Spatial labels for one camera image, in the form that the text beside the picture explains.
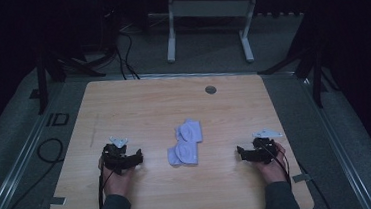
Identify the right hand-held gripper cable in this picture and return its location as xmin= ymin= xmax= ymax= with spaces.
xmin=262 ymin=143 xmax=293 ymax=190

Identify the person's left hand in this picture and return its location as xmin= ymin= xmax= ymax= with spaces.
xmin=97 ymin=154 xmax=139 ymax=199

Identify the black looped floor cable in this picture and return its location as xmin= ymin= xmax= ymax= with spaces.
xmin=0 ymin=136 xmax=69 ymax=209

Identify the left hand-held gripper cable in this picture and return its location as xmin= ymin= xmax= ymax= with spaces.
xmin=95 ymin=168 xmax=119 ymax=209

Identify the light blue folded cloth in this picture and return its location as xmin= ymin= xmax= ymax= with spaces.
xmin=165 ymin=140 xmax=200 ymax=168
xmin=173 ymin=117 xmax=205 ymax=146

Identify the hand-held gripper cable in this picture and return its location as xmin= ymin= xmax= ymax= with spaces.
xmin=262 ymin=143 xmax=293 ymax=190
xmin=95 ymin=168 xmax=119 ymax=209

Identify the black tripod stand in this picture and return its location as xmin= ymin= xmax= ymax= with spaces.
xmin=32 ymin=34 xmax=110 ymax=116
xmin=253 ymin=12 xmax=342 ymax=114

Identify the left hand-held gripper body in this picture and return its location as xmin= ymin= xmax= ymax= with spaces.
xmin=100 ymin=134 xmax=137 ymax=176

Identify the metal floor rail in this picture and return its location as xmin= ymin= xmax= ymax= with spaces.
xmin=295 ymin=66 xmax=371 ymax=209
xmin=0 ymin=81 xmax=77 ymax=209

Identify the white metal table frame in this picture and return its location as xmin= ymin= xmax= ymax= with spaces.
xmin=162 ymin=0 xmax=266 ymax=70

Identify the person's right hand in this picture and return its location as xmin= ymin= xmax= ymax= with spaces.
xmin=254 ymin=141 xmax=290 ymax=186

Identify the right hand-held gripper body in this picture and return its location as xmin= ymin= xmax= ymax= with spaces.
xmin=248 ymin=127 xmax=285 ymax=166

